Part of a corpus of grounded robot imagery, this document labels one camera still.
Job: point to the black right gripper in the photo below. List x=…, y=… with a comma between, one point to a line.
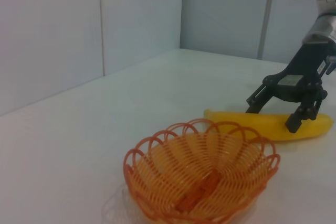
x=307, y=72

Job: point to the yellow banana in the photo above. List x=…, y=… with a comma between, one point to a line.
x=262, y=123

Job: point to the grey vertical wall strip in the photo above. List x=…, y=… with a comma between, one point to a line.
x=267, y=11

